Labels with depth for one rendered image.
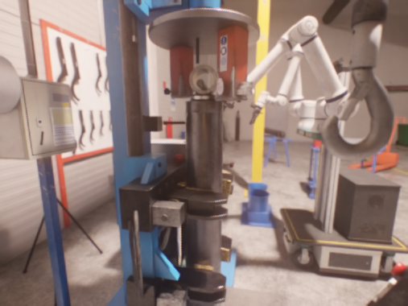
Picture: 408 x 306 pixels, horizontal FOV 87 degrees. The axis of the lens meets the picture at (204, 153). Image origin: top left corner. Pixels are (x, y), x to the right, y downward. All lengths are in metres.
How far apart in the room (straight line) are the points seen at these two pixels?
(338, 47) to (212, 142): 12.01
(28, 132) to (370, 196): 2.39
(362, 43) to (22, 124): 1.31
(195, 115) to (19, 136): 0.86
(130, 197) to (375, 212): 1.96
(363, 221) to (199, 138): 1.66
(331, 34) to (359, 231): 11.34
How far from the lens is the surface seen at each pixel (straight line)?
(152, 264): 1.20
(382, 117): 0.38
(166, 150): 1.63
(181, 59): 1.34
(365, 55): 0.37
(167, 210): 0.99
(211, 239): 1.33
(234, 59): 1.06
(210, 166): 1.16
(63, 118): 1.49
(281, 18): 12.82
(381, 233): 2.44
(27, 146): 1.35
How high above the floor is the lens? 1.40
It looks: 10 degrees down
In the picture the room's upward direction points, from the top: straight up
